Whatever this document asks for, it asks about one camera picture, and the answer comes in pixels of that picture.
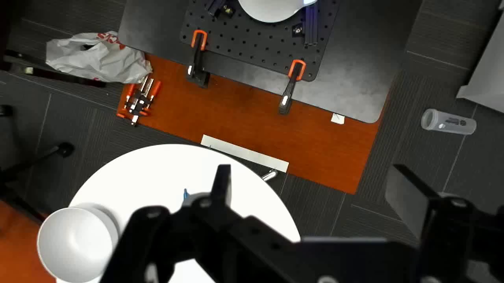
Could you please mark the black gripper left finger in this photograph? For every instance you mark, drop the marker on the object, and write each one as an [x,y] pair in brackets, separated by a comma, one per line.
[220,183]

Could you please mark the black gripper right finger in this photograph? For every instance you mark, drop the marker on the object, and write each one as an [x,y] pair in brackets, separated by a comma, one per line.
[411,202]

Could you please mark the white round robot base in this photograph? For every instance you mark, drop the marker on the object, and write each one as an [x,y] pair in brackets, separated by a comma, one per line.
[269,10]

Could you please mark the white bowl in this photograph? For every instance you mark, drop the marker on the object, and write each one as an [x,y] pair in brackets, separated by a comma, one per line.
[72,244]

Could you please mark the white flat strip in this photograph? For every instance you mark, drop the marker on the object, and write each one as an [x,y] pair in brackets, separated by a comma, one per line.
[244,153]

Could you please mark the white cylindrical bottle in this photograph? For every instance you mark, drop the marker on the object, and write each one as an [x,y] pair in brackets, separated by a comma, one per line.
[449,122]

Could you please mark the small white tag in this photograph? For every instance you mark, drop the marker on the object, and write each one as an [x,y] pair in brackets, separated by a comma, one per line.
[337,119]

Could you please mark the black perforated plate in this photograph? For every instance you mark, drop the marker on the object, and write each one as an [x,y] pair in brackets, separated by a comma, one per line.
[252,45]

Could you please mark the grey mat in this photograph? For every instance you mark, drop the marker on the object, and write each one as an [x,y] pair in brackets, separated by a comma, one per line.
[362,68]

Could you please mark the white panel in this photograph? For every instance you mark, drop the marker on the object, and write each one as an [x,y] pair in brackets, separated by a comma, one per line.
[488,73]

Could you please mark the black stand legs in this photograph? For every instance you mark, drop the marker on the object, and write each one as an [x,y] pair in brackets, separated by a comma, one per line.
[47,156]

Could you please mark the white plastic bag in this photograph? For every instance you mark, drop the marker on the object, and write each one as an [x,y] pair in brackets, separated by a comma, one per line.
[88,57]

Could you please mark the black rod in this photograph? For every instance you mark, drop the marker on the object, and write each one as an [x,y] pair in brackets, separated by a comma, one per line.
[52,75]

